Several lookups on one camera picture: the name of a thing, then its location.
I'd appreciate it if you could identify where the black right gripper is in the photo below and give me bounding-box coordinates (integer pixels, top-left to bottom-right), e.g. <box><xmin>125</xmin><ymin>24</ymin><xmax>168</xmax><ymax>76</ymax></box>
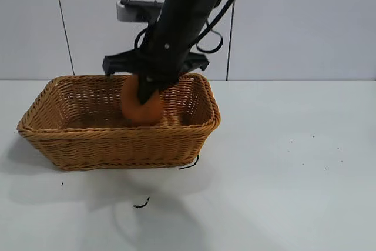
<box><xmin>102</xmin><ymin>24</ymin><xmax>210</xmax><ymax>106</ymax></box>

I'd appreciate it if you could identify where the orange brown bread bun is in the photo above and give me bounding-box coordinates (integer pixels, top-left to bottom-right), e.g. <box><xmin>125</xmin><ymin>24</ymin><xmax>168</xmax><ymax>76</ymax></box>
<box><xmin>121</xmin><ymin>75</ymin><xmax>164</xmax><ymax>127</ymax></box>

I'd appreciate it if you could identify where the woven wicker rectangular basket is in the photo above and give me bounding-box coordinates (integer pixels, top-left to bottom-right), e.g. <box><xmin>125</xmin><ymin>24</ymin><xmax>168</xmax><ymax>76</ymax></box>
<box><xmin>16</xmin><ymin>73</ymin><xmax>221</xmax><ymax>171</ymax></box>

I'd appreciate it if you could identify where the black camera cable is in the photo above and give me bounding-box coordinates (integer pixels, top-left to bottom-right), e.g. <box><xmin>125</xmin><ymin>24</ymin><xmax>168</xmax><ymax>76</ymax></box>
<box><xmin>134</xmin><ymin>24</ymin><xmax>154</xmax><ymax>50</ymax></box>

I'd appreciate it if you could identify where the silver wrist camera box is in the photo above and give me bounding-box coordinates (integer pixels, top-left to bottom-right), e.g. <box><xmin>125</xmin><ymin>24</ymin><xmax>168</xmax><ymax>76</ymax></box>
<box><xmin>116</xmin><ymin>0</ymin><xmax>165</xmax><ymax>24</ymax></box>

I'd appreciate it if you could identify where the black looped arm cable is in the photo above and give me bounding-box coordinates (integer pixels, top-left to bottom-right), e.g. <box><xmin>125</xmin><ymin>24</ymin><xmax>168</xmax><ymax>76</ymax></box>
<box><xmin>195</xmin><ymin>0</ymin><xmax>257</xmax><ymax>54</ymax></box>

